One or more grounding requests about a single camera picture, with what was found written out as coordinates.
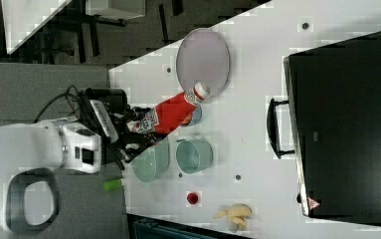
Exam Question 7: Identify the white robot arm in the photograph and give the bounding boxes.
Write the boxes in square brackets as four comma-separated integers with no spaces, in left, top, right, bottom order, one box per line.
[0,88,160,235]

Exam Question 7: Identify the small red toy fruit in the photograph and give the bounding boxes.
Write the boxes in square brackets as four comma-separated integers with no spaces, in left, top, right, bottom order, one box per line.
[187,192,199,205]

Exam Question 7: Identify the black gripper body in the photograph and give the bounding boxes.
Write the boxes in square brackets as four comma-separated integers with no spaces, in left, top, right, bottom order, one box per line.
[79,90,129,169]

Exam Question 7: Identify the round grey plate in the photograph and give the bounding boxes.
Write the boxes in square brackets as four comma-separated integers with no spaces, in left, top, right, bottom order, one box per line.
[176,28,230,101]

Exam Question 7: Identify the toy banana bunch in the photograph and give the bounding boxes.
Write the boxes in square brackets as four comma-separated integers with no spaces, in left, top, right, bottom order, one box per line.
[213,204,252,232]

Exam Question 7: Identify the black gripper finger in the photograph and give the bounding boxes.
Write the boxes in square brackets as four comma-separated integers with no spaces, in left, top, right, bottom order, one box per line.
[124,107,153,121]
[121,133,164,163]

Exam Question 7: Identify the red ketchup bottle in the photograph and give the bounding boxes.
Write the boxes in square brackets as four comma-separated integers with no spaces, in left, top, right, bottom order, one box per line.
[126,82,210,135]

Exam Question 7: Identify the teal green cup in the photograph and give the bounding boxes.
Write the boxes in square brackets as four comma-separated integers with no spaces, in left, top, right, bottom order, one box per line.
[175,138,213,174]

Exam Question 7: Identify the black toaster oven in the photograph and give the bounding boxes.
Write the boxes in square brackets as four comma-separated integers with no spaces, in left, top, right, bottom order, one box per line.
[283,31,381,226]

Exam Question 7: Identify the small blue bowl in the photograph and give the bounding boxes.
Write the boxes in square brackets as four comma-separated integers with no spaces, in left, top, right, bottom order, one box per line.
[181,107,202,126]

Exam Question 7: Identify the green marker pen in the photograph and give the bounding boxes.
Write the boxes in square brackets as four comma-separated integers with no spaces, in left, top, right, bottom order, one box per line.
[103,179,124,192]

